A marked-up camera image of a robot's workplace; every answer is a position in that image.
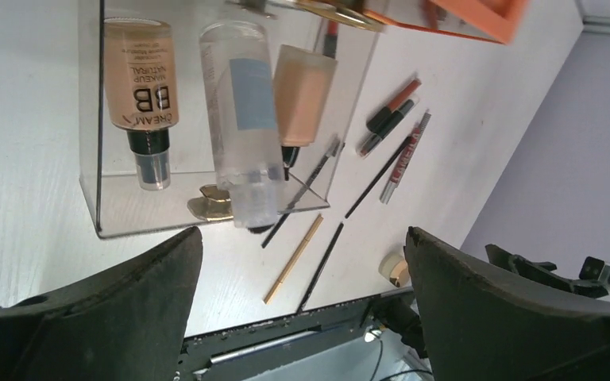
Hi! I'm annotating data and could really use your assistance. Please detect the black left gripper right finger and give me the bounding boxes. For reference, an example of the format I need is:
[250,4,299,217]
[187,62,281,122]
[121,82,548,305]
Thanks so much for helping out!
[405,227,610,380]

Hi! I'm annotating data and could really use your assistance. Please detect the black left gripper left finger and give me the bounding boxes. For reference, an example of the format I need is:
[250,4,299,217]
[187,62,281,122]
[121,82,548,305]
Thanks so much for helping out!
[0,227,203,380]

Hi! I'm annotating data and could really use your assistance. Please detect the gold lid cream jar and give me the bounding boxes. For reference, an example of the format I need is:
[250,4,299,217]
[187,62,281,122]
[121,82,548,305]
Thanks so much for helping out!
[378,252,411,288]

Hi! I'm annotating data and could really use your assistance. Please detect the orange yellow blue drawer box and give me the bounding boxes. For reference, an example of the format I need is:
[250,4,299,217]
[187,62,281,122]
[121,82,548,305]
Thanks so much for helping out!
[77,1,526,239]

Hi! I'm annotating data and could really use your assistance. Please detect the beige foundation tube black cap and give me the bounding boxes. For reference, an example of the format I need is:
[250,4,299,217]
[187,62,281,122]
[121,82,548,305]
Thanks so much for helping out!
[103,17,180,191]

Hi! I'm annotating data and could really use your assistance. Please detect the clear plastic tube blue label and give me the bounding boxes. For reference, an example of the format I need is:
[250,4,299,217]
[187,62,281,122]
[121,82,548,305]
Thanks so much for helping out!
[199,19,285,229]

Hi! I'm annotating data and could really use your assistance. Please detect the square foundation bottle black cap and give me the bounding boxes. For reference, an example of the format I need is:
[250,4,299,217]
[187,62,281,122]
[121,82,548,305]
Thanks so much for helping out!
[273,44,338,179]

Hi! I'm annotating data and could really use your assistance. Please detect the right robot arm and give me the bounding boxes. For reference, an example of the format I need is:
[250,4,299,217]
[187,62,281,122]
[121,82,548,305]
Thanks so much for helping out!
[485,244,610,299]

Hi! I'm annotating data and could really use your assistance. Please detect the dark green makeup pen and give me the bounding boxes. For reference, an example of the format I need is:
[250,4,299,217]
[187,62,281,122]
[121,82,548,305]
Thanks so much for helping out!
[356,95,421,158]

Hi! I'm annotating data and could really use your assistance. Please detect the black powder brush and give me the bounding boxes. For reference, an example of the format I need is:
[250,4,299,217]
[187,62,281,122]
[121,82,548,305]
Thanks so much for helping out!
[247,225,273,234]

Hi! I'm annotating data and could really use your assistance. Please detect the long thin black brush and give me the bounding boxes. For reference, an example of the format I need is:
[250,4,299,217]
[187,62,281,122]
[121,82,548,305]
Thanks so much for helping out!
[296,222,345,314]

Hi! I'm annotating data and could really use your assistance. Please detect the red lipstick silver end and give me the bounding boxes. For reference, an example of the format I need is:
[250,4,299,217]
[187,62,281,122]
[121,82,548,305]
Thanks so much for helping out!
[380,125,423,204]

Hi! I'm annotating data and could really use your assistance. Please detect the thin black eyeliner brush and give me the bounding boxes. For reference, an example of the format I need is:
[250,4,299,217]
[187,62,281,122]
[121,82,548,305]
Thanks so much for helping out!
[344,137,411,219]

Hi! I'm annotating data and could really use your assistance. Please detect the black eyebrow comb brush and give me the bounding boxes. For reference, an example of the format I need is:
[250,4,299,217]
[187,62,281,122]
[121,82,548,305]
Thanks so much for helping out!
[261,134,342,248]

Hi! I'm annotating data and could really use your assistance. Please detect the orange lip gloss black cap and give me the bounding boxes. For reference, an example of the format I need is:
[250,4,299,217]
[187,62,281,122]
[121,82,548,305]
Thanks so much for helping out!
[366,79,422,133]

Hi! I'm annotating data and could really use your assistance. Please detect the red lip gloss black cap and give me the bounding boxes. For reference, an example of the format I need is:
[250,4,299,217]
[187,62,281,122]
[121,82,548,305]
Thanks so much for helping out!
[322,20,338,60]

